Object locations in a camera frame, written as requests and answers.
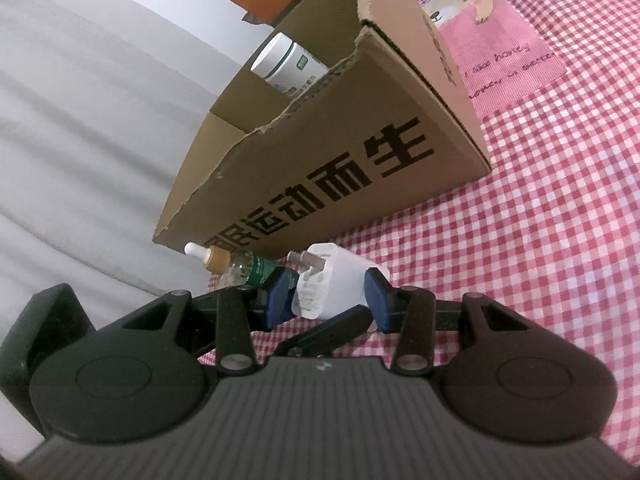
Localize clear dropper bottle amber collar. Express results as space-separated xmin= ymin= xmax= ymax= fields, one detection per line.
xmin=183 ymin=242 xmax=254 ymax=288

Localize white pill bottle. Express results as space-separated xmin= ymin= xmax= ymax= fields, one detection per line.
xmin=250 ymin=32 xmax=329 ymax=100

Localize dark green bottle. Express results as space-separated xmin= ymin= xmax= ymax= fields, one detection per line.
xmin=245 ymin=254 xmax=281 ymax=286

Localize red white checkered tablecloth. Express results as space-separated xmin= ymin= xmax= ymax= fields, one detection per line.
xmin=199 ymin=0 xmax=640 ymax=461

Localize brown cardboard box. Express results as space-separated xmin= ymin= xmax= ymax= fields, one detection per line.
xmin=153 ymin=0 xmax=491 ymax=259

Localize white curtain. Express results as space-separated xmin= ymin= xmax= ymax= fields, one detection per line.
xmin=0 ymin=0 xmax=252 ymax=461

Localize white power adapter plug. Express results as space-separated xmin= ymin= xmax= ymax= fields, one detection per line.
xmin=286 ymin=243 xmax=390 ymax=321

